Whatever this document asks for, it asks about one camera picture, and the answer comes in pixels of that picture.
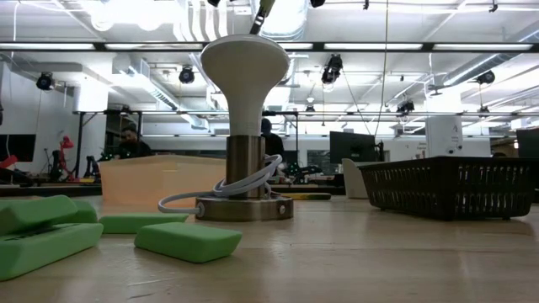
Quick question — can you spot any white mushroom lamp metal base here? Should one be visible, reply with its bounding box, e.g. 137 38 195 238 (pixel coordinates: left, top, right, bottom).
195 33 295 223

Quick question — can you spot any person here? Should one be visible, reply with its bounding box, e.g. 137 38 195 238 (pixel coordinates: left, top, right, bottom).
259 117 287 169
113 125 155 160

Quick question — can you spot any black computer monitor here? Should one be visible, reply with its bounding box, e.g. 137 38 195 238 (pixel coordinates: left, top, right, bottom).
515 128 539 159
0 134 37 163
328 130 377 164

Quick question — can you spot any white square column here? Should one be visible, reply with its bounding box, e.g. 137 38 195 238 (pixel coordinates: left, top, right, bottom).
73 79 109 114

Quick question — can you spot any grey plastic bin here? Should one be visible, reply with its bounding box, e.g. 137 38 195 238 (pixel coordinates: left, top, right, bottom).
340 157 372 200

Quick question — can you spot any white pillar with sign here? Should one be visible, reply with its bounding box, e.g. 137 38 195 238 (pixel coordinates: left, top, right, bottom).
424 115 464 157

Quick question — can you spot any orange translucent plastic bin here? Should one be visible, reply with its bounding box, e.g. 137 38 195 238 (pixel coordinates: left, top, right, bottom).
99 154 228 214

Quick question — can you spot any black mesh basket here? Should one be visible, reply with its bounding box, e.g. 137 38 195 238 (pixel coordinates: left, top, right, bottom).
357 156 538 221

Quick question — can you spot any silver ventilation duct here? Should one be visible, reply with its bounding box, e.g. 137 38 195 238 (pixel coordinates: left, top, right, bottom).
252 0 311 41

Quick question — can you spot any thin hanging cable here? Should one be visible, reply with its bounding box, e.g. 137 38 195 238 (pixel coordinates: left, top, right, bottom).
372 0 391 136

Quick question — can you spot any white lamp cable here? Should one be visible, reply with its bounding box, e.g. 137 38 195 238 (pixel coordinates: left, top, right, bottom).
157 154 284 215

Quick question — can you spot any black background station frame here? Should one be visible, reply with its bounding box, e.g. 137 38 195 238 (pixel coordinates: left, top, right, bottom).
73 109 539 180

